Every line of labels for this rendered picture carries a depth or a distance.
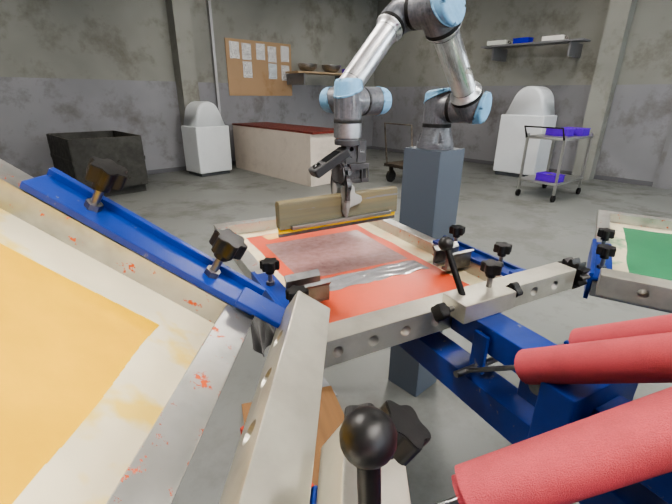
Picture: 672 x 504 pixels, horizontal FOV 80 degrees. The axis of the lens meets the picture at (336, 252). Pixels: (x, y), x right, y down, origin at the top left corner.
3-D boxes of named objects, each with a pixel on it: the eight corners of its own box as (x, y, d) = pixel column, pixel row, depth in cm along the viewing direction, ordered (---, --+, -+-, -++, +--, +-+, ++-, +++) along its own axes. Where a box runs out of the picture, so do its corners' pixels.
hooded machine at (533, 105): (547, 175, 768) (565, 86, 710) (531, 180, 722) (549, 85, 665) (507, 169, 823) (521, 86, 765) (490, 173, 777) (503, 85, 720)
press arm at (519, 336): (450, 328, 76) (453, 305, 75) (473, 321, 79) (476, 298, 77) (527, 382, 62) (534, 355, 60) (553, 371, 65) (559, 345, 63)
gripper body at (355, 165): (368, 184, 113) (370, 140, 108) (342, 187, 109) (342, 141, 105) (355, 179, 119) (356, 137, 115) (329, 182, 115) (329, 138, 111)
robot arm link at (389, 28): (388, -15, 131) (309, 94, 119) (417, -21, 124) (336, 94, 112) (400, 18, 139) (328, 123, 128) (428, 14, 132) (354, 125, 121)
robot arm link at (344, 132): (342, 124, 103) (327, 122, 110) (342, 142, 105) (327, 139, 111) (367, 123, 106) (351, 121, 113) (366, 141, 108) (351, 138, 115)
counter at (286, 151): (268, 163, 873) (266, 121, 841) (349, 181, 700) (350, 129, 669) (235, 167, 822) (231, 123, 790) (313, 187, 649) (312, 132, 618)
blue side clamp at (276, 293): (252, 297, 98) (250, 271, 96) (272, 293, 100) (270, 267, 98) (300, 366, 74) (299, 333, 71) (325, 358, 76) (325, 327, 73)
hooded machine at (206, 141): (220, 169, 801) (213, 100, 754) (235, 173, 761) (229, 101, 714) (185, 173, 756) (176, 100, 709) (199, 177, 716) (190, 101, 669)
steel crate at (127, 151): (127, 180, 691) (117, 130, 660) (152, 192, 608) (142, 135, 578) (58, 188, 627) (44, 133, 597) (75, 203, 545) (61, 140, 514)
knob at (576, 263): (542, 284, 98) (549, 256, 95) (558, 279, 100) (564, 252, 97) (571, 297, 92) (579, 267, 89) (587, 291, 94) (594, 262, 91)
